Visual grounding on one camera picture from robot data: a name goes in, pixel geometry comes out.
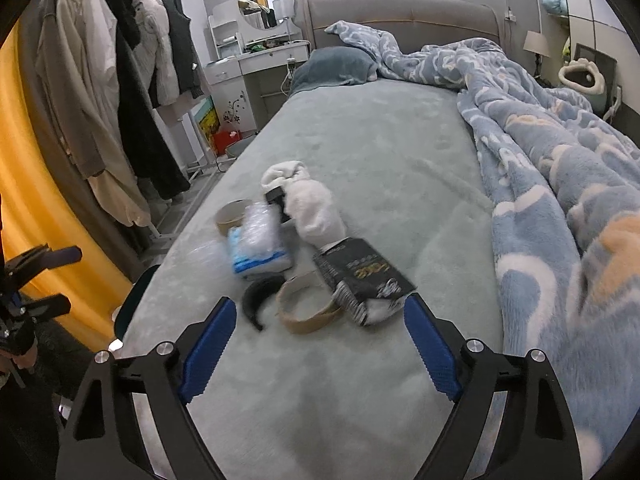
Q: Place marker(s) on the yellow picture book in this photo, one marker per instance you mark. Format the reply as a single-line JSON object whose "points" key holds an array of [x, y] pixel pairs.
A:
{"points": [[207, 119]]}

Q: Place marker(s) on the dark teal pillow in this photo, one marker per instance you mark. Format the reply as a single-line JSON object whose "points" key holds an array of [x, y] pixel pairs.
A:
{"points": [[334, 67]]}

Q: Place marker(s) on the round vanity mirror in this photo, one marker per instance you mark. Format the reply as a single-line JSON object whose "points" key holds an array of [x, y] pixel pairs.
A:
{"points": [[265, 0]]}

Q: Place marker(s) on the red storage box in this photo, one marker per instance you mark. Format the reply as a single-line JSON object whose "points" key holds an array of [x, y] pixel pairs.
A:
{"points": [[222, 139]]}

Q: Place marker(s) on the white cloud shaped ornament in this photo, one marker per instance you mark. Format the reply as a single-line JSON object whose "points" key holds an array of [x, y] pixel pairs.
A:
{"points": [[584, 77]]}

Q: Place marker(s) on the yellow curtain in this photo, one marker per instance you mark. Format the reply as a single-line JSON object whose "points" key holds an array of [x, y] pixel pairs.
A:
{"points": [[34, 212]]}

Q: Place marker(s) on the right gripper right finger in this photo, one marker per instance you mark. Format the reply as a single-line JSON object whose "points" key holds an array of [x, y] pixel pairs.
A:
{"points": [[428, 335]]}

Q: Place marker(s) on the black curved clip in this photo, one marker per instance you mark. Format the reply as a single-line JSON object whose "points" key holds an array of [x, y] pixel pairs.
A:
{"points": [[276, 197]]}

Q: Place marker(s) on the white clothes rack frame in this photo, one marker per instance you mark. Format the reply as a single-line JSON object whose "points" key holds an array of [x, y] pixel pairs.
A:
{"points": [[195, 158]]}

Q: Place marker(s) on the white fluffy sock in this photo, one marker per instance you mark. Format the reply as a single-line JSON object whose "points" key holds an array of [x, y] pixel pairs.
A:
{"points": [[310, 204], [282, 174]]}

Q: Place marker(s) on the white wardrobe cabinet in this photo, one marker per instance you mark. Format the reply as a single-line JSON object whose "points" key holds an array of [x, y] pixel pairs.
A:
{"points": [[593, 24]]}

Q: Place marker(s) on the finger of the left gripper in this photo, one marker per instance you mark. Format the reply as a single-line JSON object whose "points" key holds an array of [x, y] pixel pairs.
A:
{"points": [[47, 307], [47, 257]]}

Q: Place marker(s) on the thick cardboard tape core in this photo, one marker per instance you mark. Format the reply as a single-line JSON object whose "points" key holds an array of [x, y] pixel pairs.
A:
{"points": [[231, 215]]}

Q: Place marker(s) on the clear bubble wrap piece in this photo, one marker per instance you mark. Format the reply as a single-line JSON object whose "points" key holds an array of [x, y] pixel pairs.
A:
{"points": [[261, 229]]}

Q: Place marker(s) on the white hanging jacket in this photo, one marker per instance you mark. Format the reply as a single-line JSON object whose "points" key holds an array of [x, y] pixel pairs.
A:
{"points": [[154, 54]]}

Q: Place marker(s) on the grey padded headboard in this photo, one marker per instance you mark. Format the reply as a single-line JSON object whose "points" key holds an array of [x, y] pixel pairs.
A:
{"points": [[414, 23]]}

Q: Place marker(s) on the white vanity lamp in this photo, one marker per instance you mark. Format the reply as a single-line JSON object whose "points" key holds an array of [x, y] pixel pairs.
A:
{"points": [[284, 12]]}

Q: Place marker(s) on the blue cloud pattern blanket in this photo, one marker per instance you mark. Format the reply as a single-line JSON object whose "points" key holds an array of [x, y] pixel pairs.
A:
{"points": [[564, 188]]}

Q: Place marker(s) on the grey floor cushion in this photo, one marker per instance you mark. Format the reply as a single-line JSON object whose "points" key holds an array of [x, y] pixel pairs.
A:
{"points": [[234, 150]]}

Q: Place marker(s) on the white vanity desk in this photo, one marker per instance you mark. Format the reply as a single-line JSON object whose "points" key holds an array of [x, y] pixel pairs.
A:
{"points": [[246, 56]]}

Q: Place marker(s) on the person's left hand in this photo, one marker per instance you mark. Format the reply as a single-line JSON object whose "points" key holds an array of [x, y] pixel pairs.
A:
{"points": [[26, 360]]}

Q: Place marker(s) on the blue tissue pack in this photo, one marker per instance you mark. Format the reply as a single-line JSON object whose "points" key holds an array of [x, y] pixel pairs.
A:
{"points": [[244, 265]]}

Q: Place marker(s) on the light blue plush toy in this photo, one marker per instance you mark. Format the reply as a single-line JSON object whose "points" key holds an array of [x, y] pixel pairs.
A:
{"points": [[555, 7]]}

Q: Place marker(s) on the bedside table lamp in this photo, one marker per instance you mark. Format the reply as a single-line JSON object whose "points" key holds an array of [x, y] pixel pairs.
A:
{"points": [[537, 43]]}

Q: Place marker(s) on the dark grey hanging vest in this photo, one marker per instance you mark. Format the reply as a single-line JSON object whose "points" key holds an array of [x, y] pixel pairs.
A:
{"points": [[183, 52]]}

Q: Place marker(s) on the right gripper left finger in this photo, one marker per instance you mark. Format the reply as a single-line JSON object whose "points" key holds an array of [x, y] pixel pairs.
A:
{"points": [[201, 346]]}

